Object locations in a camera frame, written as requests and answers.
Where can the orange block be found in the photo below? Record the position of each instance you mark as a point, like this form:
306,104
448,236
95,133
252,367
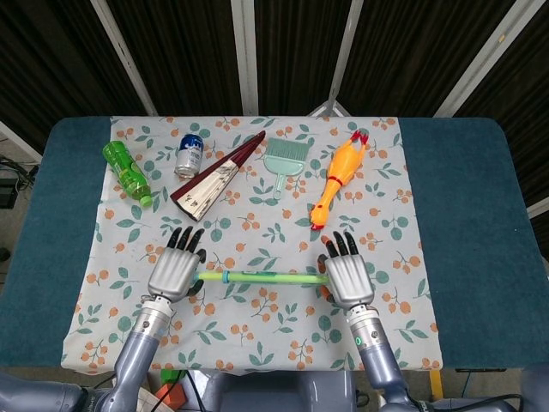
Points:
169,395

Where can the grey robot torso base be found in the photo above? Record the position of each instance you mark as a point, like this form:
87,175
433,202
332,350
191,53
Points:
279,395

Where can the blue silver drink can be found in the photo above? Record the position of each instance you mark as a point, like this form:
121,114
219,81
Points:
191,156

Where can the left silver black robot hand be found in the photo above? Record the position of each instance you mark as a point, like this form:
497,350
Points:
171,272

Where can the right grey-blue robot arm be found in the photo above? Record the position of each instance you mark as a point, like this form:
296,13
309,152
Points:
381,360

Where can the white checkered cloth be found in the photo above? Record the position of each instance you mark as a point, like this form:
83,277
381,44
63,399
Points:
152,403

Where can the green and blue plastic stick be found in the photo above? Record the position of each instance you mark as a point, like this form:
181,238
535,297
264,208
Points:
266,278

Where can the right silver robot hand orange fingertips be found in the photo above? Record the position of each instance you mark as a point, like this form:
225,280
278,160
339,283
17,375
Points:
347,276

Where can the white frame pole with foot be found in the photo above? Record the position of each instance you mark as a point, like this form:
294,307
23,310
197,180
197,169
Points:
345,51

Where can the green plastic drink bottle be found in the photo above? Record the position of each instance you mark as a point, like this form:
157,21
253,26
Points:
126,171

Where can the floral print tablecloth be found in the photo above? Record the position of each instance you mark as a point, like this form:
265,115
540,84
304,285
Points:
257,326

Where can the yellow rubber chicken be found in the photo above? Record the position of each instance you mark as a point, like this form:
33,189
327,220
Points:
343,163

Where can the grey-green mini brush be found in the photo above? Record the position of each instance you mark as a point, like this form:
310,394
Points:
287,148

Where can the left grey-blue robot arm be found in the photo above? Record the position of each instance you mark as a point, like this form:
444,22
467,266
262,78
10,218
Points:
137,352

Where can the dark red folding fan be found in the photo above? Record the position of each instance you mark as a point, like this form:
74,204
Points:
206,189

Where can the green plastic object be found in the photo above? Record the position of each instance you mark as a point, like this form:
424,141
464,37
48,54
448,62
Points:
169,377

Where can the yellow table leg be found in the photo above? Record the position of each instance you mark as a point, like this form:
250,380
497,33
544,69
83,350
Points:
436,384

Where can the black electronic device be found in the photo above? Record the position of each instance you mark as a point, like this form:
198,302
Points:
6,193

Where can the blue felt table cover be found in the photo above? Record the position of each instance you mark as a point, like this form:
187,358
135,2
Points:
472,214

